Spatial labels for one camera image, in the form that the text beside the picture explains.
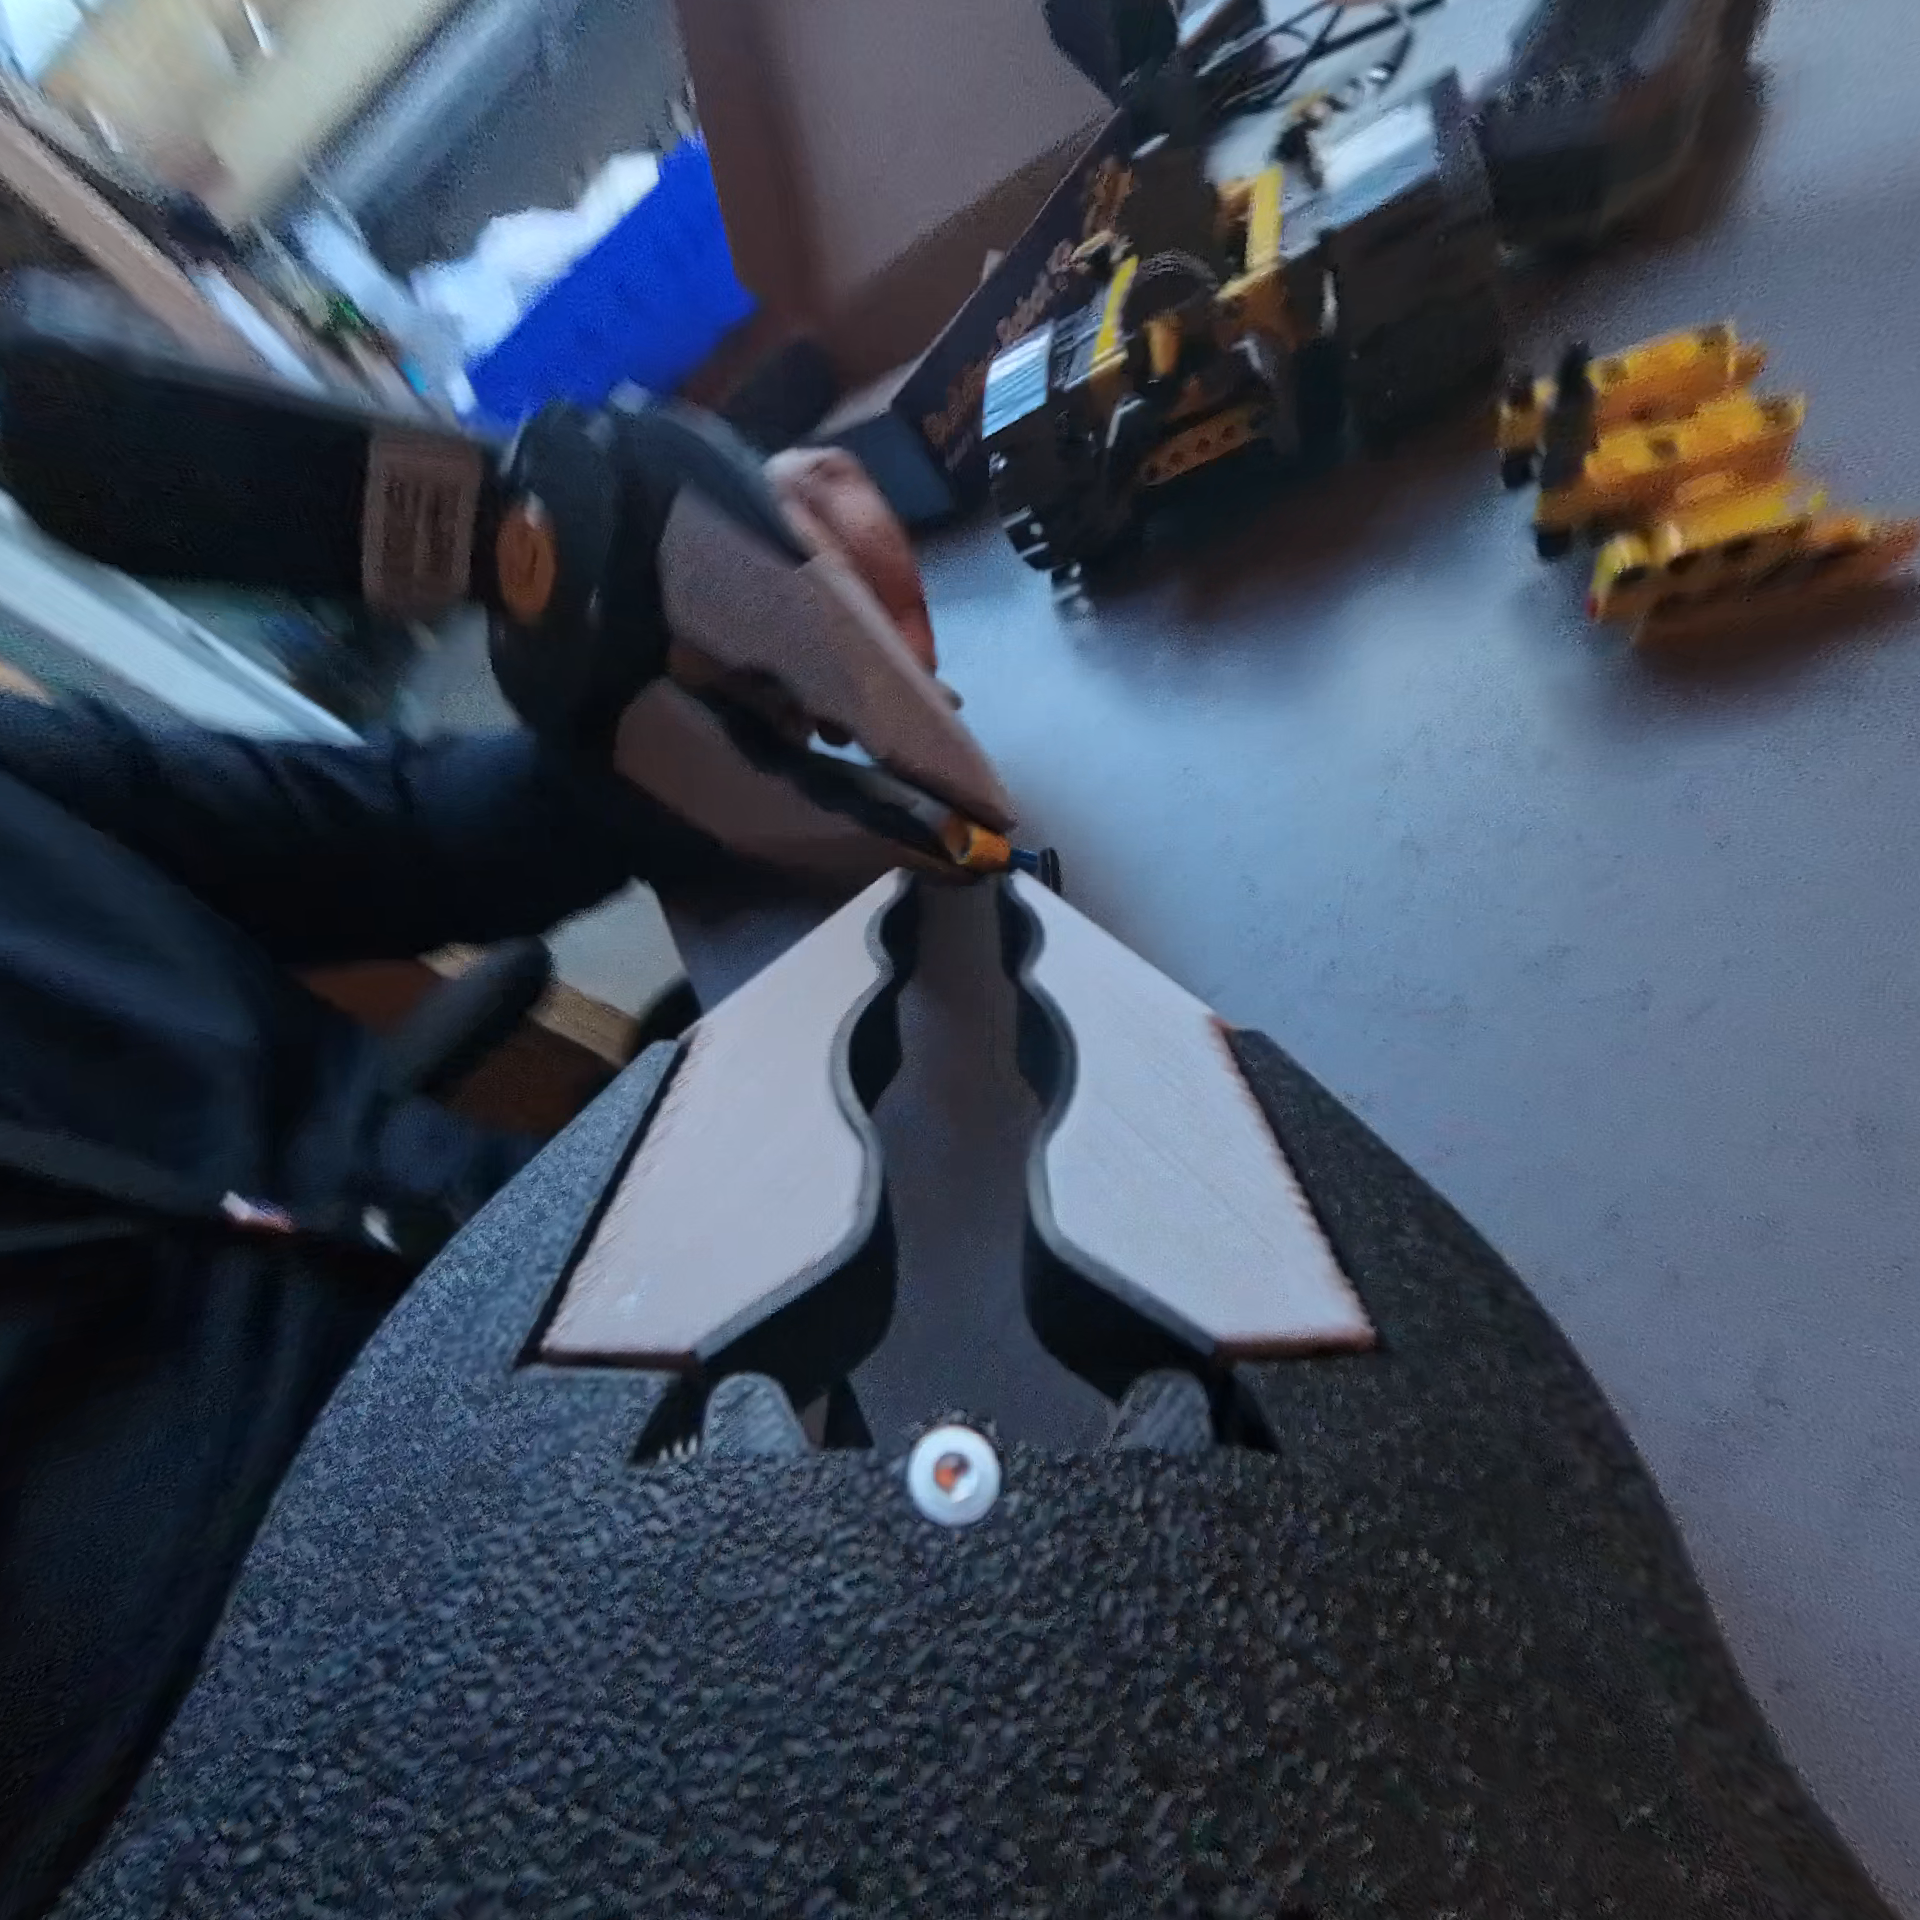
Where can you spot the yellow toy brick assembly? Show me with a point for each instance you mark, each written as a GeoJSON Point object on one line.
{"type": "Point", "coordinates": [1695, 448]}

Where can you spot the person's left hand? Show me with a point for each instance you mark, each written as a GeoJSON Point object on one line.
{"type": "Point", "coordinates": [865, 517]}

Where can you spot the person's dark clothed body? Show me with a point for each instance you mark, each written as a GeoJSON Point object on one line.
{"type": "Point", "coordinates": [122, 1353]}

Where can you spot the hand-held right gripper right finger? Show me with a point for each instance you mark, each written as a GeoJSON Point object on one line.
{"type": "Point", "coordinates": [1187, 1172]}

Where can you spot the grey desk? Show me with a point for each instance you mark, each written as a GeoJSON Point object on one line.
{"type": "Point", "coordinates": [1497, 976]}

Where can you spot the dark printed box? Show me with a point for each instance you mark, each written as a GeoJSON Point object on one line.
{"type": "Point", "coordinates": [941, 404]}

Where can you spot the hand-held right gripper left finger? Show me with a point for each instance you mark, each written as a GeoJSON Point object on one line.
{"type": "Point", "coordinates": [720, 1188]}

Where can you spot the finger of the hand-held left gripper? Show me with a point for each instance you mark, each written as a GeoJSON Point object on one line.
{"type": "Point", "coordinates": [705, 766]}
{"type": "Point", "coordinates": [813, 645]}

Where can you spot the small yellow blue brick piece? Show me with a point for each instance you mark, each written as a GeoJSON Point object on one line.
{"type": "Point", "coordinates": [983, 847]}

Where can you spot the person's left forearm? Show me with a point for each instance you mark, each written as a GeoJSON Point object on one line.
{"type": "Point", "coordinates": [378, 824]}

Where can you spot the blue plastic crate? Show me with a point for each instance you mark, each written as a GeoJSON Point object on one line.
{"type": "Point", "coordinates": [645, 300]}

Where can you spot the grey yellow toy brick vehicle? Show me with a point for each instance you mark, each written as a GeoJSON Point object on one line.
{"type": "Point", "coordinates": [1247, 377]}

